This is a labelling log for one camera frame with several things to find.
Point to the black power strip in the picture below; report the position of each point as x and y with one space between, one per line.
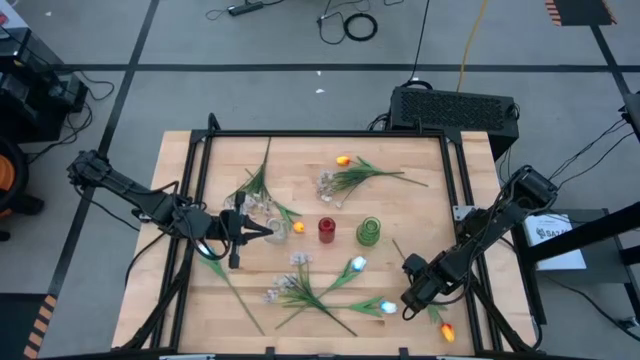
245 8

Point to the silver aluminium profile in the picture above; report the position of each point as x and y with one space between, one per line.
187 357
465 358

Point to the black equipment cart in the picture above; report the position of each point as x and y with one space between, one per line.
30 90

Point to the black side table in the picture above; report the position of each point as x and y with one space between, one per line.
610 285

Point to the black aluminium table frame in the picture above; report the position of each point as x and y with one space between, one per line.
325 133

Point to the black hazard-striped floor mat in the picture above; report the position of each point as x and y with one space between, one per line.
580 12
20 325

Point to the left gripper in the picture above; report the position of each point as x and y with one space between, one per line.
231 227

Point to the white printed paper sign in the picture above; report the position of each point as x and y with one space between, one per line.
555 250

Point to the black perforated computer case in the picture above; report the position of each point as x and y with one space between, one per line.
452 117

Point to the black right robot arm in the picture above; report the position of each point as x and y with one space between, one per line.
495 225

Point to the green glass vase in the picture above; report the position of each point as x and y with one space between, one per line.
369 231

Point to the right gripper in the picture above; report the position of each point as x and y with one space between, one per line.
422 287

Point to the white blossom spray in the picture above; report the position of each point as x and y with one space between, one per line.
350 180
300 292
259 185

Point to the blue white artificial tulip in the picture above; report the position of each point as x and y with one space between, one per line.
388 307
220 270
358 263

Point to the orange artificial tulip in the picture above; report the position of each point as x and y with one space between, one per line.
447 332
298 227
343 160

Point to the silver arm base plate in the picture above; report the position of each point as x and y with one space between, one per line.
145 216
461 211

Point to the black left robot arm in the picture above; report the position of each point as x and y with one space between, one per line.
125 187

